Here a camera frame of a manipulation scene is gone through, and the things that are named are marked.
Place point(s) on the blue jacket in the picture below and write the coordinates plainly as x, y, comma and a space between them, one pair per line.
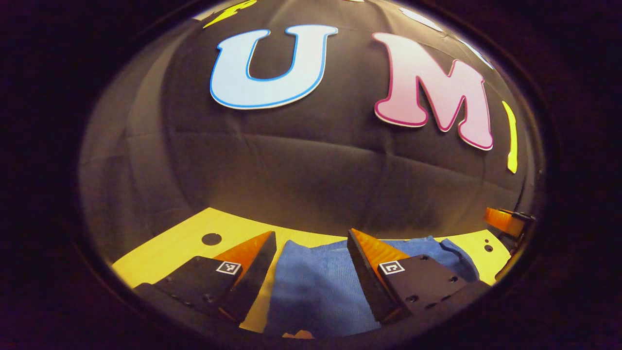
316, 291

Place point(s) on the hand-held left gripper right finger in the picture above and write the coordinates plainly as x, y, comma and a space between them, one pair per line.
367, 287

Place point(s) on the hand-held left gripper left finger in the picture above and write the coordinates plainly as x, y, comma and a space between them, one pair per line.
252, 287

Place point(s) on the black backdrop cloth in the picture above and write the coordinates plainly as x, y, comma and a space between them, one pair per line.
311, 155

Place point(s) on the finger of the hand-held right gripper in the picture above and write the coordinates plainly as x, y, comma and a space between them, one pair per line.
503, 221

